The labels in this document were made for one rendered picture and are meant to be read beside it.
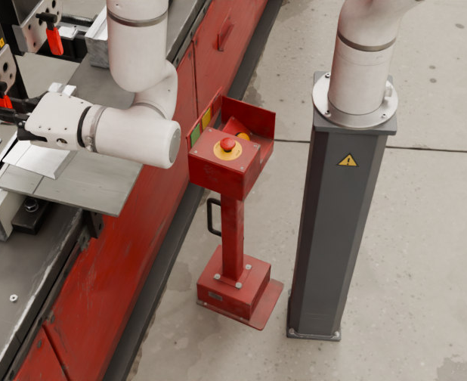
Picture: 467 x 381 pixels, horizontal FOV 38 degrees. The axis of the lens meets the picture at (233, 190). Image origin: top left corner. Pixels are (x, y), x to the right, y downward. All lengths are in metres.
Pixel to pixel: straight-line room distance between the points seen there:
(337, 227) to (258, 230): 0.78
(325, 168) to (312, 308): 0.66
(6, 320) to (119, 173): 0.36
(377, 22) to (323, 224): 0.63
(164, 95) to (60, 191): 0.32
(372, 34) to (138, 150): 0.51
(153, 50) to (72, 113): 0.25
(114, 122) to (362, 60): 0.52
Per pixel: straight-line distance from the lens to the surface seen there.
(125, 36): 1.01
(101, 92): 1.75
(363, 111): 1.49
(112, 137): 1.17
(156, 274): 2.36
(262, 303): 2.34
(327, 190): 1.65
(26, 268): 1.45
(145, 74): 1.05
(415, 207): 2.66
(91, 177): 1.39
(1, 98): 1.28
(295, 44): 3.26
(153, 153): 1.15
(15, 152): 1.48
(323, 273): 1.95
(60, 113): 1.23
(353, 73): 1.42
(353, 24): 1.35
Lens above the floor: 2.05
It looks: 51 degrees down
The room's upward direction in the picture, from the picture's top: straight up
